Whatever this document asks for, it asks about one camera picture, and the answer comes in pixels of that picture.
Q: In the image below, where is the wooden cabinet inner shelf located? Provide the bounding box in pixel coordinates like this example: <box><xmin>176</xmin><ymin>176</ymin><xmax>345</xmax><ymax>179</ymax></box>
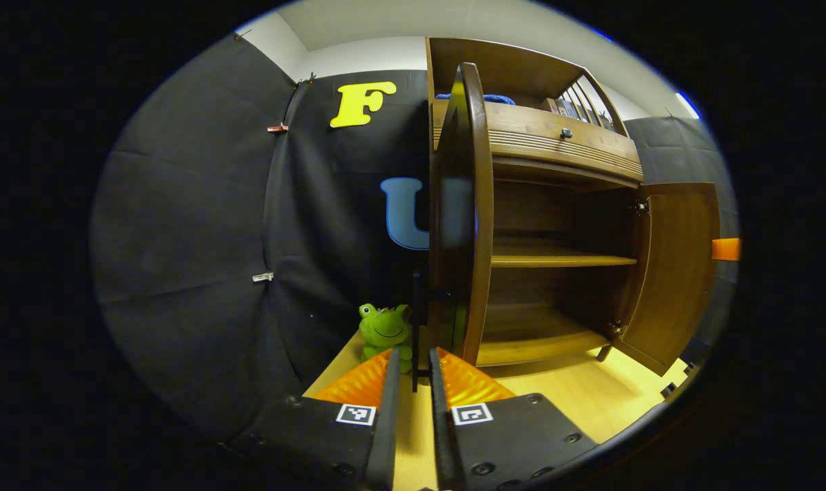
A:
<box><xmin>491</xmin><ymin>249</ymin><xmax>637</xmax><ymax>268</ymax></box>

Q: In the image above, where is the green frog plush toy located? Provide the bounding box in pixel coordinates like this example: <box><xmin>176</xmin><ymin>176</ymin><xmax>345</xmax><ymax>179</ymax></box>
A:
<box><xmin>357</xmin><ymin>303</ymin><xmax>413</xmax><ymax>374</ymax></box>

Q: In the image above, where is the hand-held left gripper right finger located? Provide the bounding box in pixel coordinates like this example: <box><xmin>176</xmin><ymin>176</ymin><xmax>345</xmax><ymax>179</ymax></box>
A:
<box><xmin>429</xmin><ymin>346</ymin><xmax>599</xmax><ymax>491</ymax></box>

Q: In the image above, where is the wooden double-door shoe cabinet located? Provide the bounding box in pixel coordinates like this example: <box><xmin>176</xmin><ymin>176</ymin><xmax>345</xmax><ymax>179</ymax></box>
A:
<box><xmin>425</xmin><ymin>36</ymin><xmax>645</xmax><ymax>369</ymax></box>

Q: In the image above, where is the wooden cabinet door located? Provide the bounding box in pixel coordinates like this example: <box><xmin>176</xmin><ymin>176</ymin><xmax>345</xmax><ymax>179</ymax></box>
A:
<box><xmin>610</xmin><ymin>181</ymin><xmax>720</xmax><ymax>377</ymax></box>
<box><xmin>411</xmin><ymin>61</ymin><xmax>495</xmax><ymax>393</ymax></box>

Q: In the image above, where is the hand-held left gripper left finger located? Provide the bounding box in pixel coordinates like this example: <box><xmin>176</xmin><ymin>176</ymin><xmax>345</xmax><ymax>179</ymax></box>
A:
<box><xmin>222</xmin><ymin>348</ymin><xmax>401</xmax><ymax>491</ymax></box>

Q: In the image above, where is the wooden drawer with black knob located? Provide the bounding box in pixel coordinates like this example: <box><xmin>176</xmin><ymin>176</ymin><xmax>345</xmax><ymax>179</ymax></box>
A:
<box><xmin>432</xmin><ymin>99</ymin><xmax>644</xmax><ymax>181</ymax></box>

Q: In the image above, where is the blue folded towel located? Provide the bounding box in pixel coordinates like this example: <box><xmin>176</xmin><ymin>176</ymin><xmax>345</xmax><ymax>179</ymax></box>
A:
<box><xmin>435</xmin><ymin>93</ymin><xmax>516</xmax><ymax>106</ymax></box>

